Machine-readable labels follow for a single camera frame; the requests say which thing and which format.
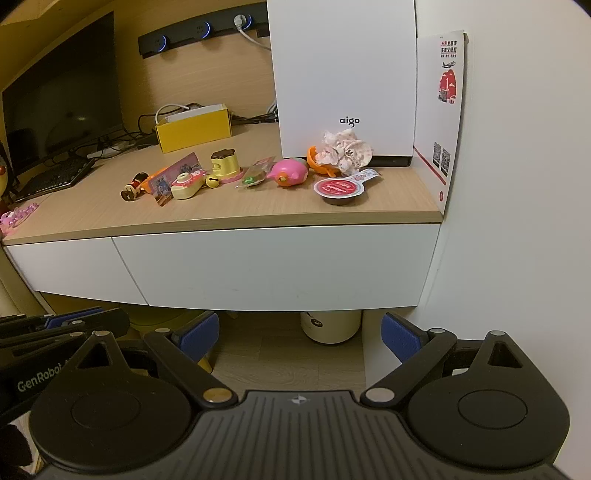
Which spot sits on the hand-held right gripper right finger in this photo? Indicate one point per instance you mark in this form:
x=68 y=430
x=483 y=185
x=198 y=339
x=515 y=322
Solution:
x=401 y=334

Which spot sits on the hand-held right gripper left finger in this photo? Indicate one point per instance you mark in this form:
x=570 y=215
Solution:
x=198 y=334

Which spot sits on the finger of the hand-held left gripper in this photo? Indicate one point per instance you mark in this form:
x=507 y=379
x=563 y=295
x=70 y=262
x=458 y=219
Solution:
x=41 y=346
x=74 y=319

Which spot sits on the small brown doll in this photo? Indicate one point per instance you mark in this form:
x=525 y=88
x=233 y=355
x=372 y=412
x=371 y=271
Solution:
x=134 y=185

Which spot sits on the cream toy camera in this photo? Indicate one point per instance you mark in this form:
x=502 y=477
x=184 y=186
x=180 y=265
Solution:
x=187 y=185

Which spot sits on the small gold bell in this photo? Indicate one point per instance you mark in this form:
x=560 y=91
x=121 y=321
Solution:
x=213 y=181

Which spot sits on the sauce cup with red lid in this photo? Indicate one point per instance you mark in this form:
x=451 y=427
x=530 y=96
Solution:
x=339 y=189

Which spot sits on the clear candy packet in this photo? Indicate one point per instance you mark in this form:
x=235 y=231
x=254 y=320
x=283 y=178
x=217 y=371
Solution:
x=251 y=178

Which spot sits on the yellow pudding toy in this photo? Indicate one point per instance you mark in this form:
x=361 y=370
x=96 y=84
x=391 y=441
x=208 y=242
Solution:
x=226 y=166

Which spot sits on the pink packet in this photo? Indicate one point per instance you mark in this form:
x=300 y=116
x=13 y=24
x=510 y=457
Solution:
x=264 y=164

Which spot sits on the pink pig toy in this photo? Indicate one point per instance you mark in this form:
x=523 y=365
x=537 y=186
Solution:
x=291 y=172

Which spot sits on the orange plastic toy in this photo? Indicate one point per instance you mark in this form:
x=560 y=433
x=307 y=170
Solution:
x=318 y=165

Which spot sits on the white pink wrapper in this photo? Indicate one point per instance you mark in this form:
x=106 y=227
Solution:
x=346 y=150

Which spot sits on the white trash can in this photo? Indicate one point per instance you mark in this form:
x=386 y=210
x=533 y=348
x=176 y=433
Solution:
x=330 y=327

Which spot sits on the black keyboard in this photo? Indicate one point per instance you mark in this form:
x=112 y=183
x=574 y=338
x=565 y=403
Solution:
x=51 y=179

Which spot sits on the wooden desk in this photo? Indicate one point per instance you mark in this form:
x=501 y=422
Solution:
x=277 y=207

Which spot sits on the yellow cardboard box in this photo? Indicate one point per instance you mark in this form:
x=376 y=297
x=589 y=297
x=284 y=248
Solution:
x=194 y=131

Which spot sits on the white box with red print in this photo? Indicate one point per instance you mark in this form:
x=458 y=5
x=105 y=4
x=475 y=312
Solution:
x=443 y=124

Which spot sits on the black monitor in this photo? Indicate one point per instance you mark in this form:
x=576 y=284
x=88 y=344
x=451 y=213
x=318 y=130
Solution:
x=60 y=92

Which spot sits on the white computer case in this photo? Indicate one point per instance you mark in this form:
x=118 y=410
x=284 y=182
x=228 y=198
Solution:
x=341 y=69

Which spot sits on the black wall power track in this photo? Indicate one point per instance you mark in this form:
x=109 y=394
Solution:
x=184 y=39

